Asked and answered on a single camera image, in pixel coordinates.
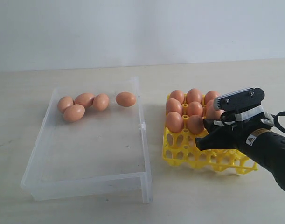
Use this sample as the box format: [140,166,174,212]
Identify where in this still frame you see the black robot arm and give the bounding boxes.
[195,111,285,191]

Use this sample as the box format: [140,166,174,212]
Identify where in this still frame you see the clear plastic tray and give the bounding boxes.
[21,77,152,203]

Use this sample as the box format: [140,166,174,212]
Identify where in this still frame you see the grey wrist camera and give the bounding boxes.
[213,87,265,126]

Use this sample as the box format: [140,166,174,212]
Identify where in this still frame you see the yellow plastic egg rack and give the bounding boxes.
[162,101,257,174]

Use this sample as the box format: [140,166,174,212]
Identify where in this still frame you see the brown egg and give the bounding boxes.
[166,98,183,115]
[169,90,185,104]
[63,104,85,122]
[186,88,202,104]
[116,91,136,107]
[187,115,204,135]
[74,93,95,108]
[186,101,203,117]
[206,100,224,120]
[165,112,184,133]
[57,96,74,113]
[92,93,109,111]
[204,90,219,105]

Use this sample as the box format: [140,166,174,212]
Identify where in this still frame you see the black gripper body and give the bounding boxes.
[209,111,285,154]

